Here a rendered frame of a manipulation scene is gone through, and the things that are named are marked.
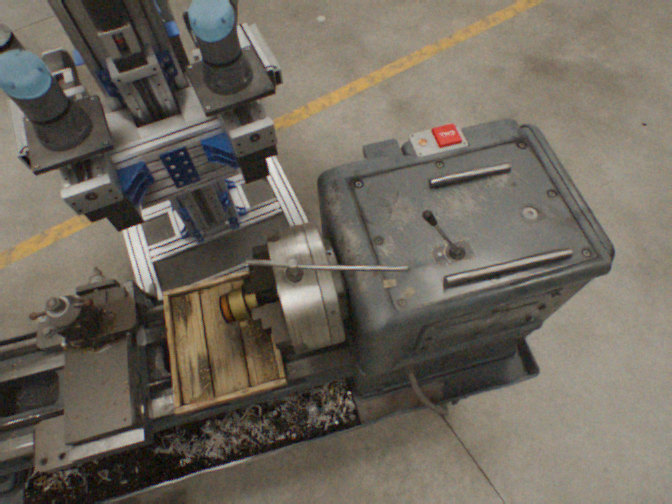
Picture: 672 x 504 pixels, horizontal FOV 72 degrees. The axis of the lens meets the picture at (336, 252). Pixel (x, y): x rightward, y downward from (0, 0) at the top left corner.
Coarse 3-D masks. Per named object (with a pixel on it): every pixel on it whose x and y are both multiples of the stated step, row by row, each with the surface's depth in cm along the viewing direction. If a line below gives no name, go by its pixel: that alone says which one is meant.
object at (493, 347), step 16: (544, 320) 136; (496, 336) 132; (512, 336) 133; (432, 352) 130; (448, 352) 130; (464, 352) 138; (480, 352) 144; (496, 352) 151; (512, 352) 160; (400, 368) 129; (416, 368) 142; (432, 368) 149; (448, 368) 157; (464, 368) 159; (368, 384) 143; (384, 384) 147; (400, 384) 156
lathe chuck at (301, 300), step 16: (288, 240) 107; (304, 240) 106; (272, 256) 104; (288, 256) 104; (304, 256) 104; (304, 272) 102; (288, 288) 101; (304, 288) 101; (288, 304) 101; (304, 304) 102; (320, 304) 102; (288, 320) 102; (304, 320) 103; (320, 320) 104; (304, 336) 105; (320, 336) 106
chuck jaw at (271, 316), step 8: (272, 304) 113; (280, 304) 113; (256, 312) 112; (264, 312) 112; (272, 312) 112; (280, 312) 112; (256, 320) 112; (264, 320) 111; (272, 320) 111; (280, 320) 111; (264, 328) 110; (272, 328) 110; (280, 328) 109; (280, 336) 108; (288, 336) 108; (280, 344) 108; (288, 344) 110; (304, 344) 109
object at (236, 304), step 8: (240, 288) 113; (224, 296) 114; (232, 296) 113; (240, 296) 112; (248, 296) 113; (256, 296) 118; (224, 304) 112; (232, 304) 112; (240, 304) 112; (248, 304) 113; (256, 304) 113; (224, 312) 112; (232, 312) 112; (240, 312) 112; (248, 312) 112; (224, 320) 113; (232, 320) 113; (240, 320) 114
